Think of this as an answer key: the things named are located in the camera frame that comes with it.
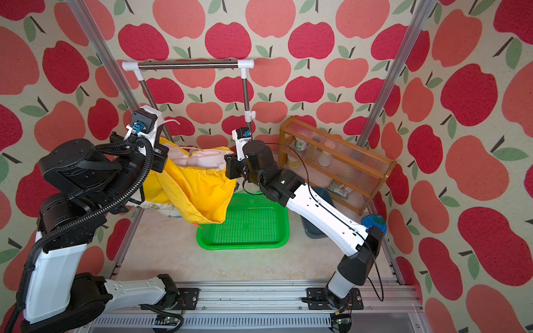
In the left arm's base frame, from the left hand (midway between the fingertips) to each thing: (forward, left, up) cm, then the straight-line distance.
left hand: (157, 127), depth 45 cm
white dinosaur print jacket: (-5, +6, -27) cm, 28 cm away
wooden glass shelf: (+33, -70, -56) cm, 96 cm away
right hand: (+8, -12, -19) cm, 24 cm away
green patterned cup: (+39, -41, -38) cm, 69 cm away
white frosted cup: (+29, -52, -39) cm, 72 cm away
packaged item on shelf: (+22, -62, -53) cm, 84 cm away
